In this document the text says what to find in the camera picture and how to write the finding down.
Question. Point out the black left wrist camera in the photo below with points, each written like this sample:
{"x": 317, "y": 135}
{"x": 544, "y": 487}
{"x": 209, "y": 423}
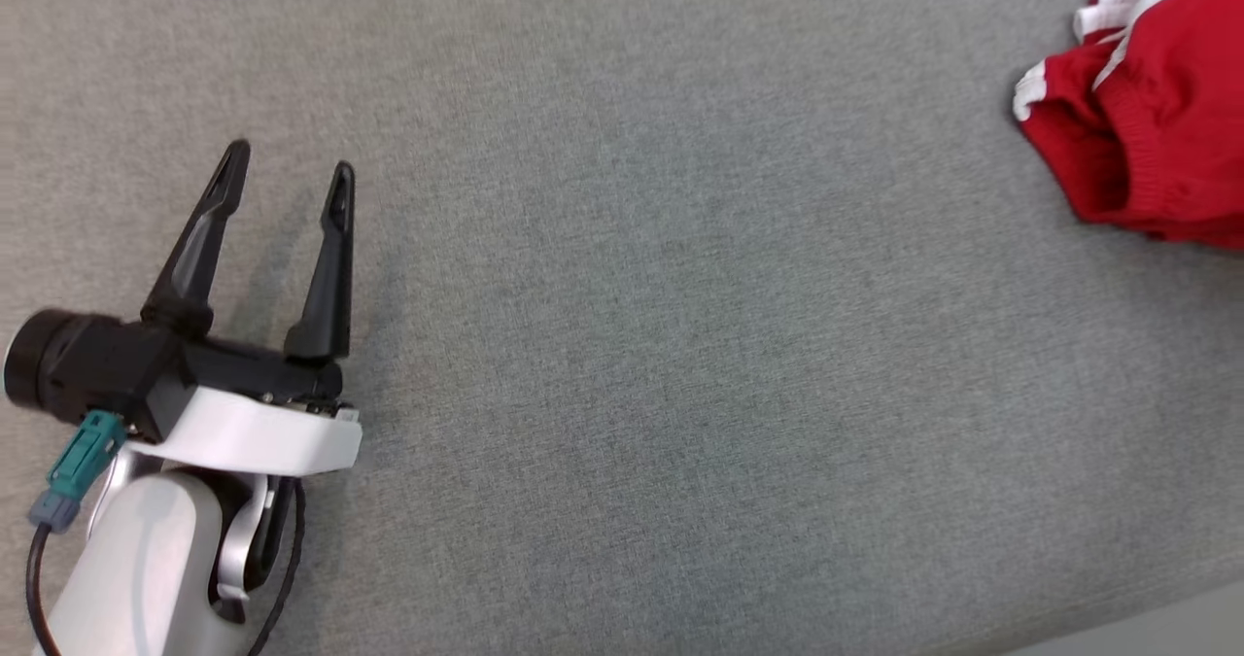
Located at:
{"x": 155, "y": 374}

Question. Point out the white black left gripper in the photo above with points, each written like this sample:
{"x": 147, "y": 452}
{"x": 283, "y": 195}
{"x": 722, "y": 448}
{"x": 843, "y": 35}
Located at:
{"x": 262, "y": 432}

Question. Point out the red shorts white stripe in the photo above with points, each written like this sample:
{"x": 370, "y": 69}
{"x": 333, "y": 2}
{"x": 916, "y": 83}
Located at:
{"x": 1166, "y": 102}

